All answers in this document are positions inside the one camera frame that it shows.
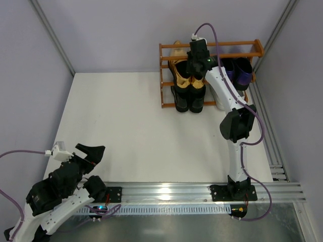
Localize gold loafer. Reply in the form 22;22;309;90
190;76;205;94
168;40;191;93

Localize black patent loafer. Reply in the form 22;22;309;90
171;86;189;113
189;86;206;113

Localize white sneaker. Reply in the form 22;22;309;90
238;90;249;104
210;85;227;111

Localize purple loafer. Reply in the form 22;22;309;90
222;58;236;83
233;57;253;91

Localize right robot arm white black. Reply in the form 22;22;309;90
186;39;257;202

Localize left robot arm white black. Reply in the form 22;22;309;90
4;142;106;241

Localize orange wooden shoe shelf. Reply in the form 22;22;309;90
159;39;264;108

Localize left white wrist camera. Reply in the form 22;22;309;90
44;141;74;162

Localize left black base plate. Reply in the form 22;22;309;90
101;187;122;204

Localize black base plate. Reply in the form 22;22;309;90
209;184;258;202
101;187;122;204

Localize right aluminium corner post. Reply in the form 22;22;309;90
253;0;300;73

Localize aluminium corner post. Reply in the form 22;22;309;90
253;0;300;73
28;0;76;77

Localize slotted grey cable duct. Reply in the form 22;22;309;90
68;203;233;215

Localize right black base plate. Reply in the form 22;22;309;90
209;184;258;202

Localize aluminium mounting rail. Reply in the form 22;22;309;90
105;182;306;204

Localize left aluminium corner post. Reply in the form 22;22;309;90
28;0;76;77

